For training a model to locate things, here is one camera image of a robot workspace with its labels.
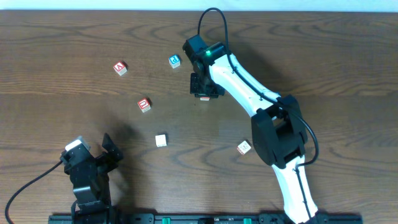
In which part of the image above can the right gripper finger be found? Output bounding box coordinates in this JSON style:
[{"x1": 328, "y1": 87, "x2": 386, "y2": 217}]
[
  {"x1": 205, "y1": 83, "x2": 225, "y2": 98},
  {"x1": 190, "y1": 73, "x2": 207, "y2": 97}
]

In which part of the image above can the red letter A block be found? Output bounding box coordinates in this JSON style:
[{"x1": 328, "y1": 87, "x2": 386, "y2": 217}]
[{"x1": 113, "y1": 61, "x2": 127, "y2": 76}]

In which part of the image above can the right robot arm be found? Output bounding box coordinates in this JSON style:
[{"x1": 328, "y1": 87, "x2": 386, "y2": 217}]
[{"x1": 183, "y1": 36, "x2": 318, "y2": 223}]

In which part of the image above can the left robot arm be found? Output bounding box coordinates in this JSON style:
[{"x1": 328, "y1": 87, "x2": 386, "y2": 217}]
[{"x1": 60, "y1": 133, "x2": 124, "y2": 223}]

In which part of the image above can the blue letter P block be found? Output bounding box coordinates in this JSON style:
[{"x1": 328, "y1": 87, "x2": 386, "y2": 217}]
[{"x1": 169, "y1": 54, "x2": 181, "y2": 69}]

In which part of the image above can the plain white wooden block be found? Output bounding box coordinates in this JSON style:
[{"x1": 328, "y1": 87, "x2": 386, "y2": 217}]
[{"x1": 155, "y1": 134, "x2": 167, "y2": 147}]

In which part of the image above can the red letter U block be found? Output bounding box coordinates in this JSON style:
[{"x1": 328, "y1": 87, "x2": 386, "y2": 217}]
[{"x1": 137, "y1": 98, "x2": 151, "y2": 113}]

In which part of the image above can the white block with red edge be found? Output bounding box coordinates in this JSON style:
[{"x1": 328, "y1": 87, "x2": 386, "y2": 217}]
[{"x1": 237, "y1": 140, "x2": 251, "y2": 155}]

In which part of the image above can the right black cable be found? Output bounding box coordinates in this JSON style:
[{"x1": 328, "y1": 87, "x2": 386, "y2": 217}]
[{"x1": 197, "y1": 7, "x2": 320, "y2": 218}]

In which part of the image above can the black cable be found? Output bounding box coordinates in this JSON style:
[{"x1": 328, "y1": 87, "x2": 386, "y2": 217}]
[
  {"x1": 197, "y1": 7, "x2": 320, "y2": 218},
  {"x1": 4, "y1": 160, "x2": 65, "y2": 224}
]

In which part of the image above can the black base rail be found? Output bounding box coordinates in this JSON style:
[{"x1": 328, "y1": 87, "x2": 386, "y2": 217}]
[{"x1": 48, "y1": 212, "x2": 363, "y2": 224}]

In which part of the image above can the left black cable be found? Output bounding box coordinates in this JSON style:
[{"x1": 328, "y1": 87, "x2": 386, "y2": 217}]
[{"x1": 4, "y1": 160, "x2": 65, "y2": 224}]

